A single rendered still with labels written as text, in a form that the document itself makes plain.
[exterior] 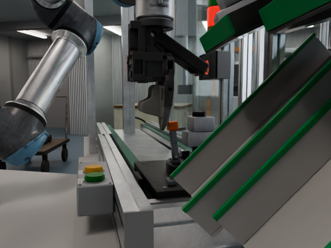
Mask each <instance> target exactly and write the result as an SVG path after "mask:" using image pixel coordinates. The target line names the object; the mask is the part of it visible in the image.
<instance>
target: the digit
mask: <svg viewBox="0 0 331 248"><path fill-rule="evenodd" d="M203 60H204V61H205V62H206V63H208V64H209V68H208V69H207V71H206V73H205V74H204V75H203V77H204V78H207V77H210V54H209V55H206V56H203Z"/></svg>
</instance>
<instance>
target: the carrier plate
mask: <svg viewBox="0 0 331 248"><path fill-rule="evenodd" d="M166 161H167V160H152V161H135V162H134V170H135V171H137V172H139V174H140V175H141V177H142V178H143V183H144V185H145V187H146V188H147V190H148V191H149V193H150V194H151V196H152V197H153V199H157V198H168V197H179V196H190V194H189V193H188V192H187V191H186V190H185V189H184V188H183V187H182V186H181V185H180V184H179V183H178V182H177V185H175V186H168V185H167V184H166V178H171V176H170V174H168V173H167V172H166Z"/></svg>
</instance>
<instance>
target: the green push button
mask: <svg viewBox="0 0 331 248"><path fill-rule="evenodd" d="M84 179H85V181H87V182H100V181H103V180H105V174H104V173H102V172H91V173H87V174H86V175H85V176H84Z"/></svg>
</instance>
